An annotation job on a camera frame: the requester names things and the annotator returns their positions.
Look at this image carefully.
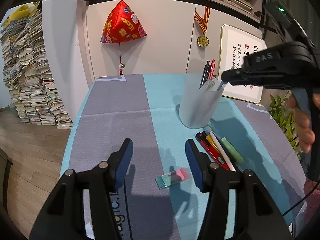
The red pen with clear grip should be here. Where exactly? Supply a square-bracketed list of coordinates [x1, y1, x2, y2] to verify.
[208, 59, 215, 79]

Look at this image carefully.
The green highlighter pen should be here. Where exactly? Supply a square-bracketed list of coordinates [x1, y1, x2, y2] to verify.
[221, 137, 244, 164]

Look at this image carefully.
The yellow black pen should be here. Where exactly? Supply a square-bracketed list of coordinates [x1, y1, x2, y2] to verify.
[202, 132, 220, 153]

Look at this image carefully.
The red black pen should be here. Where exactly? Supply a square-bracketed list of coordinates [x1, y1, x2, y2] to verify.
[195, 133, 230, 171]

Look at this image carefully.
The pink teal eraser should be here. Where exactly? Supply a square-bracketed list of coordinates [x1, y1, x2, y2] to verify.
[155, 168, 190, 190]

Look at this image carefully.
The dark blue clear pen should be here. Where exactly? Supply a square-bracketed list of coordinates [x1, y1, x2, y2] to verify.
[217, 80, 225, 90]

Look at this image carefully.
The person right hand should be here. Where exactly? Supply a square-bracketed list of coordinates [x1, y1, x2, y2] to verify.
[287, 95, 315, 153]

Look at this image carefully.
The framed calligraphy sign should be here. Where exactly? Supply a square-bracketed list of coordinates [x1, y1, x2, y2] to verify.
[218, 24, 266, 103]

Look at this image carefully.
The green potted plant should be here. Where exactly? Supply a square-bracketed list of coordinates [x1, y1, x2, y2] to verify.
[268, 91, 302, 161]

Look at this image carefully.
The gold medal with ribbon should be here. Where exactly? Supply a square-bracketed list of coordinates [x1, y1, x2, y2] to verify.
[194, 7, 210, 48]

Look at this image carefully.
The frosted plastic pen cup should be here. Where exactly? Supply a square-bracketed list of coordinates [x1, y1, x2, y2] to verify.
[178, 73, 224, 129]

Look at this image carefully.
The blue grey tablecloth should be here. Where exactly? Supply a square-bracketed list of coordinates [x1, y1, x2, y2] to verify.
[61, 74, 306, 239]

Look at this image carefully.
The red pyramid hanging ornament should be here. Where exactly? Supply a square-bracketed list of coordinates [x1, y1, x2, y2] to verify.
[100, 0, 147, 44]

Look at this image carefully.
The stack of papers on floor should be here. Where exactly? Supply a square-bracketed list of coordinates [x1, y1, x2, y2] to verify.
[1, 4, 73, 129]

